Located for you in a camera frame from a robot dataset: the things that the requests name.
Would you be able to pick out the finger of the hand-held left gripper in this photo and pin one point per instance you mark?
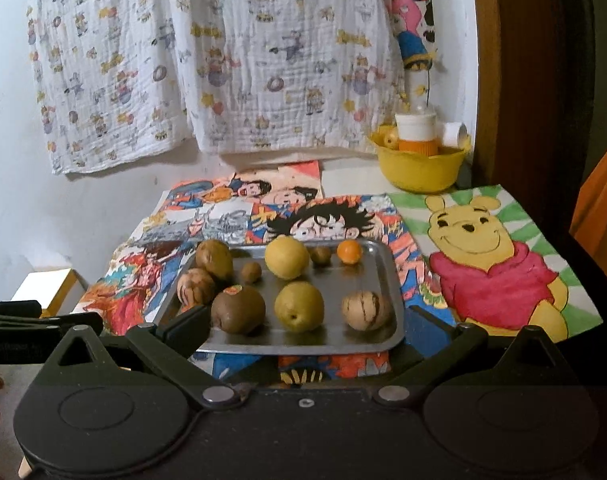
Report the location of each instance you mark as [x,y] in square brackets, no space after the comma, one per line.
[43,327]
[13,308]

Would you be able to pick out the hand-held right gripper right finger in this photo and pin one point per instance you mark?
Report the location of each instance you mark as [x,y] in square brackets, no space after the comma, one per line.
[426,332]

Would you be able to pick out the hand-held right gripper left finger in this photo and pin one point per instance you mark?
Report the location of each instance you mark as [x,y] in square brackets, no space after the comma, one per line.
[188,329]

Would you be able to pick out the striped pepino melon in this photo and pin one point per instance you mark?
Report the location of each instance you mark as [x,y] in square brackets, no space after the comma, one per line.
[367,310]
[197,286]

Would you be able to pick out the large brown kiwi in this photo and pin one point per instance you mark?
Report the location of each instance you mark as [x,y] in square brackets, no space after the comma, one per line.
[238,310]

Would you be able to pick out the brown-green pear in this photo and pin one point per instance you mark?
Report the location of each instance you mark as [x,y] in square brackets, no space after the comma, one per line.
[214,258]

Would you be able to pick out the small brown kiwi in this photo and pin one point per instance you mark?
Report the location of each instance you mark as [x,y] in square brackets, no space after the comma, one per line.
[251,271]
[321,255]

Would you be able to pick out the metal tray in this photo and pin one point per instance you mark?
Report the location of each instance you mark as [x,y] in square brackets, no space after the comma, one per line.
[328,280]

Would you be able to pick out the small orange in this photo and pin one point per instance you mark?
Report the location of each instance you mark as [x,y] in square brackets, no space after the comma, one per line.
[349,252]

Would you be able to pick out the yellow-green pear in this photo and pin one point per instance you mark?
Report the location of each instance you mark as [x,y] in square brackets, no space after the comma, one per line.
[299,306]

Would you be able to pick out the yellow lemon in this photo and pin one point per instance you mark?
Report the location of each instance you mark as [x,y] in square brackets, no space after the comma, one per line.
[286,258]

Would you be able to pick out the white box with yellow tape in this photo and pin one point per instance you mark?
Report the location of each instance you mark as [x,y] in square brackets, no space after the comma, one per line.
[43,287]

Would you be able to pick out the colourful anime poster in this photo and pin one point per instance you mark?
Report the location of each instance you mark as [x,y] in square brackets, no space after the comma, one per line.
[148,260]

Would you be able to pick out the yellow plastic bowl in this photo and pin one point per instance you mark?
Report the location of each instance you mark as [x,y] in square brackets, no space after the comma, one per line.
[416,172]

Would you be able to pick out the small yellow pear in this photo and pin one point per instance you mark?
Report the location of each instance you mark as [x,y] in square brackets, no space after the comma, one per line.
[391,138]

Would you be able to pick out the white and orange jar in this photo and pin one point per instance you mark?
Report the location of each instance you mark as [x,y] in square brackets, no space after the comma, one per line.
[417,132]

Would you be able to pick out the white paper piece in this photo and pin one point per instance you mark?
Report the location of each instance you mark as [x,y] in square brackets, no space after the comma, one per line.
[455,134]

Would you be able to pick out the orange cloth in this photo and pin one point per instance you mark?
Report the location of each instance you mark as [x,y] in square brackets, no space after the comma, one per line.
[601,210]

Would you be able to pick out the brown wooden door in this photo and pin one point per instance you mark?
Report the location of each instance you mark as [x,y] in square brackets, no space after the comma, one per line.
[528,85]

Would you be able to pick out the printed white cloth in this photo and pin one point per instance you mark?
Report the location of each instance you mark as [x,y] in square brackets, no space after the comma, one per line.
[233,60]

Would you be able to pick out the wall poster with pink figure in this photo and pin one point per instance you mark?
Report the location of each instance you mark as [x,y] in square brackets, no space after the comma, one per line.
[411,35]

